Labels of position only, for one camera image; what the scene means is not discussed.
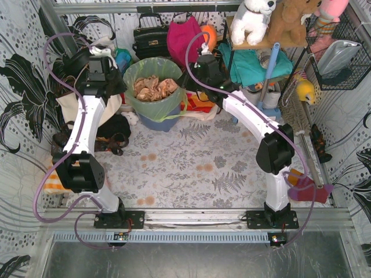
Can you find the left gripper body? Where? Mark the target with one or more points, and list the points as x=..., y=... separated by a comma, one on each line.
x=115, y=84

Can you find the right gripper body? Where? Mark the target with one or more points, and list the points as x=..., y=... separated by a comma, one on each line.
x=192, y=80

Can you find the green plastic trash bag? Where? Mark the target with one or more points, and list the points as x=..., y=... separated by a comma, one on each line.
x=162, y=68

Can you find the blue plastic trash bin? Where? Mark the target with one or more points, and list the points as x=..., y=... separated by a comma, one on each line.
x=160, y=116

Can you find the blue floor mop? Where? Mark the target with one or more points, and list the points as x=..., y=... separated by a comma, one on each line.
x=273, y=113

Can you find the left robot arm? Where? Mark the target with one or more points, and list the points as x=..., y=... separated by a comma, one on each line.
x=76, y=166

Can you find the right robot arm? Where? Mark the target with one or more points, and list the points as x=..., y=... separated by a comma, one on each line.
x=275, y=152

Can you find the rainbow striped bag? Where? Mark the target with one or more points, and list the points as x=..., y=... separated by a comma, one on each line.
x=194, y=105

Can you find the cream canvas tote bag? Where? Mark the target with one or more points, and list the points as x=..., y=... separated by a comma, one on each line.
x=69, y=103

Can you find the magenta fabric bag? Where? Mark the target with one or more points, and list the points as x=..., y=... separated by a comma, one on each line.
x=178, y=38

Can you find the colourful folded clothes stack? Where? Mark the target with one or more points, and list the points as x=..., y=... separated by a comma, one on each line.
x=123, y=59

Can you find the wooden shelf rack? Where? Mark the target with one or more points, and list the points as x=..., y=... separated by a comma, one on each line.
x=227, y=48

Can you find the teal folded cloth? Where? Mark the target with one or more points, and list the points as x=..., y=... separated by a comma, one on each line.
x=246, y=69

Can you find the orange plush toy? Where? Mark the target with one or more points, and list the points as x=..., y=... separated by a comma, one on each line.
x=210, y=29

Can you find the crumpled brown paper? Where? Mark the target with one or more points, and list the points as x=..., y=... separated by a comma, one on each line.
x=152, y=89

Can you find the white fluffy plush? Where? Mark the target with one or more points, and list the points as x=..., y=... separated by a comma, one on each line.
x=131, y=117

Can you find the black leather handbag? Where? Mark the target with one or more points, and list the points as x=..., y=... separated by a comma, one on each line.
x=151, y=41

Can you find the white plush dog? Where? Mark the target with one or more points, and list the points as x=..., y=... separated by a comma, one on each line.
x=251, y=21

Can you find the white sneakers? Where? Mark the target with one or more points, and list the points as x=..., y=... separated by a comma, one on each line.
x=253, y=94

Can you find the brown teddy bear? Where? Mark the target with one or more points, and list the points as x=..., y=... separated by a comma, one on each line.
x=289, y=16

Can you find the yellow plush toy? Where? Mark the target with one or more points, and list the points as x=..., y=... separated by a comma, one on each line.
x=305, y=89

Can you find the orange checkered cloth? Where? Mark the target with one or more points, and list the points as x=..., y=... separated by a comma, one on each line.
x=53, y=185

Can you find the silver foil pouch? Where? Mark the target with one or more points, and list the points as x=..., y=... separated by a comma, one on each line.
x=337, y=56

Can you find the pink plush toy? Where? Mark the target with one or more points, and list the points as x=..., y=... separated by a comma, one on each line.
x=329, y=12

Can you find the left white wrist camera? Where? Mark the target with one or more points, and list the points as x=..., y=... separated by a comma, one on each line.
x=96, y=51

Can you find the dark brown strap bag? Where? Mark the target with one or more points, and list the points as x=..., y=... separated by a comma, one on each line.
x=112, y=136

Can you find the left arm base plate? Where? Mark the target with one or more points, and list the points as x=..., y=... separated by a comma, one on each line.
x=133, y=219

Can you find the black wire basket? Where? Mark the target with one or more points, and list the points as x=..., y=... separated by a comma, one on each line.
x=349, y=77

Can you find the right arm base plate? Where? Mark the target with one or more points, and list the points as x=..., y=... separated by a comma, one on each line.
x=258, y=220

